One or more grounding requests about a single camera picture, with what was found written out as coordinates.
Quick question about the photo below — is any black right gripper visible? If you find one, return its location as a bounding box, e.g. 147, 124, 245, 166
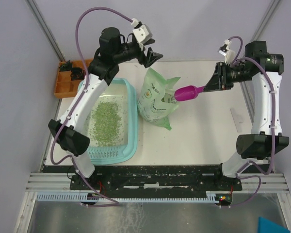
202, 61, 253, 92

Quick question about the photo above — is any magenta plastic litter scoop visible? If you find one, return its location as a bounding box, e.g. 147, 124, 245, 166
174, 85, 204, 101

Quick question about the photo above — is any green cat litter bag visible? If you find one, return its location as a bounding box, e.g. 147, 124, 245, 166
137, 68, 180, 130

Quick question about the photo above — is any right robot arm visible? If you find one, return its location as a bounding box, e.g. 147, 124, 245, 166
203, 38, 290, 190

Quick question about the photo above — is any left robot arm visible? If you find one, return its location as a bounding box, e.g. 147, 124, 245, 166
48, 24, 163, 189

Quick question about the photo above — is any teal plastic litter box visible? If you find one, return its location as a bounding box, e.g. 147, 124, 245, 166
82, 78, 138, 165

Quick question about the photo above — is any green litter pellets pile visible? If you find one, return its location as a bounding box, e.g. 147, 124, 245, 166
87, 96, 128, 147

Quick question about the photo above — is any white plastic bag clip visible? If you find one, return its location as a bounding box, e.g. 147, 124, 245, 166
230, 108, 243, 133

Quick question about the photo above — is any orange wooden compartment tray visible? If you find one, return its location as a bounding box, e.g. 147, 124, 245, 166
54, 60, 85, 99

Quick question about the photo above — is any small circuit board with LEDs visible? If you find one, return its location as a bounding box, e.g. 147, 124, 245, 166
218, 194, 233, 206

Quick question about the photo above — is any blue foam pad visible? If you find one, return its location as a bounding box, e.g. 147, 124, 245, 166
257, 217, 290, 233

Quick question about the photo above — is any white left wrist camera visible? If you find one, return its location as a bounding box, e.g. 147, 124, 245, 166
131, 18, 152, 45

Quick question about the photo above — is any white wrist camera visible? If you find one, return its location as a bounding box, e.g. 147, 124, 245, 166
131, 18, 152, 45
218, 39, 235, 65

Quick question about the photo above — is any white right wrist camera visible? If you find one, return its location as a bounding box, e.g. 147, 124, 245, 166
218, 39, 235, 65

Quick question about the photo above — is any black ring part in tray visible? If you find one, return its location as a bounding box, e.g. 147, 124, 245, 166
70, 67, 84, 81

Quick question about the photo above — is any black mounting base plate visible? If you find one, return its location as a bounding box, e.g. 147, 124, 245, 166
70, 165, 242, 198

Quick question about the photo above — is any light blue cable duct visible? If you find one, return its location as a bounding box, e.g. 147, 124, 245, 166
35, 190, 220, 202

